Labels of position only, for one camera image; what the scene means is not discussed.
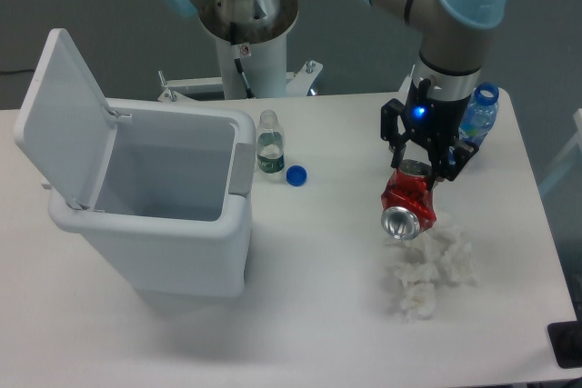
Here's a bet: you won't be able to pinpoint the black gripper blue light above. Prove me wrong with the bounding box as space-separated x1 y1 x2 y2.
380 82 479 191

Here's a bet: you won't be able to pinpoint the crushed red soda can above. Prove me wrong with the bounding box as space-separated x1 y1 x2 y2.
381 159 437 241

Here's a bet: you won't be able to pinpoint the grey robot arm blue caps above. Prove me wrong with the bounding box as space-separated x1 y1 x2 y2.
166 0 507 182

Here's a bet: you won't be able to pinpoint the white plastic trash can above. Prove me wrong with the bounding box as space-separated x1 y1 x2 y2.
48 99 256 297

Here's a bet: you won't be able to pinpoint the white trash can lid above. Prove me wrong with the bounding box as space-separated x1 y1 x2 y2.
14 28 132 210

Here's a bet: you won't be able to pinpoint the clear bottle blue label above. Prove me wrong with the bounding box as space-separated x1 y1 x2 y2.
459 82 499 146

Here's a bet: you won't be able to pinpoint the crumpled white tissue paper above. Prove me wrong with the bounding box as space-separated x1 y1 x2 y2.
386 221 479 323

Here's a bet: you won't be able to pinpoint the blue bottle cap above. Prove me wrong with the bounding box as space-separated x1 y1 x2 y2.
286 164 307 187

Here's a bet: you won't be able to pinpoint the clear bottle green label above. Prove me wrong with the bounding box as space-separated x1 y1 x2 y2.
256 110 285 183

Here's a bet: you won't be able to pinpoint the black device at table edge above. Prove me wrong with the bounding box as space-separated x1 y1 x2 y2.
547 321 581 369

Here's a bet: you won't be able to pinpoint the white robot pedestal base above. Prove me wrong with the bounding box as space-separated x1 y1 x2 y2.
158 35 324 103

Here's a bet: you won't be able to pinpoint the black cable on pedestal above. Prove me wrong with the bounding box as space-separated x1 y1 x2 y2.
230 22 255 99

